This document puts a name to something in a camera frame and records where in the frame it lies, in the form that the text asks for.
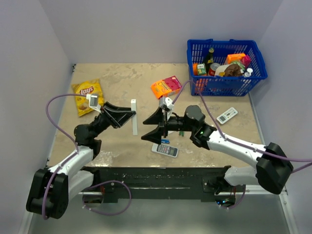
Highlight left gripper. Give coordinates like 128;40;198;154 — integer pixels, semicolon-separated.
91;102;136;140

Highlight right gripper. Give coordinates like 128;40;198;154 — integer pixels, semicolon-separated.
141;106;195;145

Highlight white long remote control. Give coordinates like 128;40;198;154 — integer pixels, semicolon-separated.
131;99;138;136

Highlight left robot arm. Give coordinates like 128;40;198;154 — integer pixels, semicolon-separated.
26;102;136;219

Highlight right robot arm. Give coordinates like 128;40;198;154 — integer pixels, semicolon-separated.
141;105;293;195

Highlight grey-faced remote control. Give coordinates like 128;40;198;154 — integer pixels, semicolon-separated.
151;144;178;158

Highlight small white remote control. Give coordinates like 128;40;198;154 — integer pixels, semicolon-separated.
216;107;238;125

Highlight yellow Lays chips bag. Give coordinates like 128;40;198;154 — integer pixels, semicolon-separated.
71;79;104;117

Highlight orange pink sponge box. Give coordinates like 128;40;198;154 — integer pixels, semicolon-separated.
151;76;182;99

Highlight green yellow carton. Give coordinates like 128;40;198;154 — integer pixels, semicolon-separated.
196;63;207;76

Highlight dark glass bottle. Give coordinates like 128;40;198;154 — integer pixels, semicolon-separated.
203;47;215;73

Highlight blue plastic basket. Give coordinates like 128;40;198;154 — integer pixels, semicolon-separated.
187;39;268;97

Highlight brown snack packet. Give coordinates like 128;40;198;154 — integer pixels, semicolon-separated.
214;63;244;77

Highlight white bottle cap item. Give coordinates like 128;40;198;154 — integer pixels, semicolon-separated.
244;68;253;78

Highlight orange pink box in basket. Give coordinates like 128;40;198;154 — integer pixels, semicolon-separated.
224;53;251;70

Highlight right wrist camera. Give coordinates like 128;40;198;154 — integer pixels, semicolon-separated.
159;97;174;112

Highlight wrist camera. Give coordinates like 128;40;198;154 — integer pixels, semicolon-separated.
159;97;174;112
86;94;101;113

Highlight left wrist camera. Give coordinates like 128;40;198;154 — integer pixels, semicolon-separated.
86;94;101;113

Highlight black table front rail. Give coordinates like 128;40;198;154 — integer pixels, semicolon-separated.
82;166;244;203

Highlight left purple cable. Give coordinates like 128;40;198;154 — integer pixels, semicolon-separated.
41;94;88;220

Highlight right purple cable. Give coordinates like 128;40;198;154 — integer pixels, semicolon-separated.
173;80;312;210

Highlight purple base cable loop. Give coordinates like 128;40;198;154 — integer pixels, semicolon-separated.
82;180;132;216

